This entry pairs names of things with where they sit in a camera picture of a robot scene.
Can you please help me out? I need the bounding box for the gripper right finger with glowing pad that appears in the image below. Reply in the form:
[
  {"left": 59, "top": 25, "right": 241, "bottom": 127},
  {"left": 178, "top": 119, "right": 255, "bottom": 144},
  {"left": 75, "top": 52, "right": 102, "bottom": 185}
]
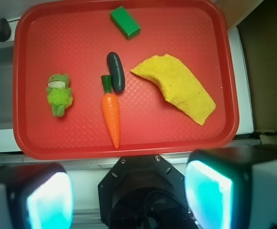
[{"left": 185, "top": 145, "right": 277, "bottom": 229}]

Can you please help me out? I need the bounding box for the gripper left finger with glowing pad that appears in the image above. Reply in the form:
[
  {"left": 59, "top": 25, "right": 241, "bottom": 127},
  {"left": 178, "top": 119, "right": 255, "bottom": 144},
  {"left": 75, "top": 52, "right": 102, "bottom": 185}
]
[{"left": 0, "top": 163, "right": 74, "bottom": 229}]

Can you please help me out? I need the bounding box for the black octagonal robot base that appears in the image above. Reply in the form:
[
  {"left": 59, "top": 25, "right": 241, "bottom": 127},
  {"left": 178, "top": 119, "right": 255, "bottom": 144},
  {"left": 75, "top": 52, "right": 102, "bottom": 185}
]
[{"left": 98, "top": 155, "right": 197, "bottom": 229}]

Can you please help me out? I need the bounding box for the orange toy carrot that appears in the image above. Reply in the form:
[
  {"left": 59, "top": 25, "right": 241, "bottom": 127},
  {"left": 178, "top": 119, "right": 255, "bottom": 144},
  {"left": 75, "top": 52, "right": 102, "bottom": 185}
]
[{"left": 101, "top": 75, "right": 120, "bottom": 149}]

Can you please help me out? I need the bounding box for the green frog toy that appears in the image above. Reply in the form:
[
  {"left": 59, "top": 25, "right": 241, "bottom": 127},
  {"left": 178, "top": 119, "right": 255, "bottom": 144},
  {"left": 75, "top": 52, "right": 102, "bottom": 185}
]
[{"left": 46, "top": 73, "right": 73, "bottom": 117}]

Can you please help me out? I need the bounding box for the yellow cloth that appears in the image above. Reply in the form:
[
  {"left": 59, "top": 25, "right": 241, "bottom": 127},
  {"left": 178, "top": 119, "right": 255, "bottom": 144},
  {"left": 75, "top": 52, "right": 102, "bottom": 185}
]
[{"left": 130, "top": 54, "right": 216, "bottom": 126}]

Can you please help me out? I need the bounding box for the red plastic tray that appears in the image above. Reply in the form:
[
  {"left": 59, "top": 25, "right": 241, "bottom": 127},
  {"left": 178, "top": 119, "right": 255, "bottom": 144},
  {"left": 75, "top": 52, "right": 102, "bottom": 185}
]
[{"left": 13, "top": 0, "right": 239, "bottom": 160}]

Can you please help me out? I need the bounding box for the dark green toy cucumber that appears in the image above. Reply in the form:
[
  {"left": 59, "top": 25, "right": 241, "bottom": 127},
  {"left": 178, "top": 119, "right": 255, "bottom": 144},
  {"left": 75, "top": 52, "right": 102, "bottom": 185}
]
[{"left": 107, "top": 52, "right": 125, "bottom": 94}]

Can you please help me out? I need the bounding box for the brown cardboard box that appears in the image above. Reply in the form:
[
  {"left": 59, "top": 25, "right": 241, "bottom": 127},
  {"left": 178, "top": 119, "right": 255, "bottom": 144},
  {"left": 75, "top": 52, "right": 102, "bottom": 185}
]
[{"left": 237, "top": 0, "right": 277, "bottom": 145}]

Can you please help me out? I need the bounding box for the green rectangular block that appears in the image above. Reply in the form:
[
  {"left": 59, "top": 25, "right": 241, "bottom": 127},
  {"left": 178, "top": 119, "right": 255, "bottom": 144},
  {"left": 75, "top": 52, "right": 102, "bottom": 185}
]
[{"left": 110, "top": 6, "right": 141, "bottom": 40}]

